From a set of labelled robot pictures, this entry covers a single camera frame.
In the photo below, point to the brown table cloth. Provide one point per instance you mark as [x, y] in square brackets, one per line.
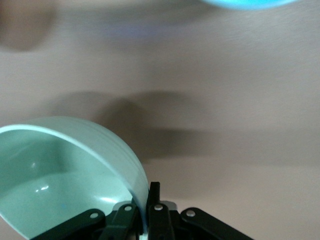
[225, 100]

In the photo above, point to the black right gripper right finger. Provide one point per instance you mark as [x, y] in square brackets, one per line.
[160, 222]

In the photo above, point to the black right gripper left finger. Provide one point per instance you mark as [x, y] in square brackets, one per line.
[120, 222]

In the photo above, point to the light green bowl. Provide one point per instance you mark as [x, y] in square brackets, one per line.
[50, 175]

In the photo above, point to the light blue cup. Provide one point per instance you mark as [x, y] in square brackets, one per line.
[250, 3]

